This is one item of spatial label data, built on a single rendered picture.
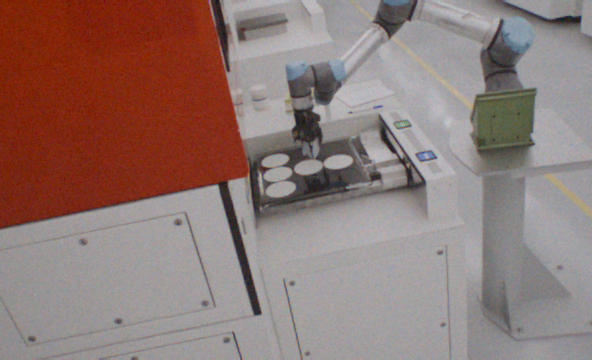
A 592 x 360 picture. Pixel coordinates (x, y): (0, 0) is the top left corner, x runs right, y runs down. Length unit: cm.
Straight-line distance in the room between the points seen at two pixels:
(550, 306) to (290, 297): 132
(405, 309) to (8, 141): 124
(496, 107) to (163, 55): 127
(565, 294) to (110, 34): 217
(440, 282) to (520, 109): 68
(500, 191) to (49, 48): 163
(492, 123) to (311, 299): 90
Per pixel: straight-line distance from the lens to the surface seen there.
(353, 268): 168
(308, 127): 187
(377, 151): 201
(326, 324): 181
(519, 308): 262
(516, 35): 201
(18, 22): 119
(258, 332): 152
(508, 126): 209
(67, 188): 130
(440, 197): 170
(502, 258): 238
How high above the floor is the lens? 180
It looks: 29 degrees down
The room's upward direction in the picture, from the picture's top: 11 degrees counter-clockwise
